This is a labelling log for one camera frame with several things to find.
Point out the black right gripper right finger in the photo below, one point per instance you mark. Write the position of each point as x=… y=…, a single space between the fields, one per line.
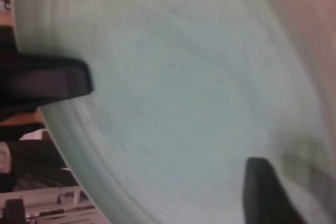
x=262 y=195

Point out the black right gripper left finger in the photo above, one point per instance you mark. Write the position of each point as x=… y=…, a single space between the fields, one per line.
x=47 y=82

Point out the green round plate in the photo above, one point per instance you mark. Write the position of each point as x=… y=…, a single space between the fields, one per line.
x=183 y=90

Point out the black machine base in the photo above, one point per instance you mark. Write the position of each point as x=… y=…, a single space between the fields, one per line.
x=34 y=163

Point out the silver aluminium frame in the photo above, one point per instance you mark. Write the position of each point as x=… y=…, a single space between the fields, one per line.
x=52 y=208

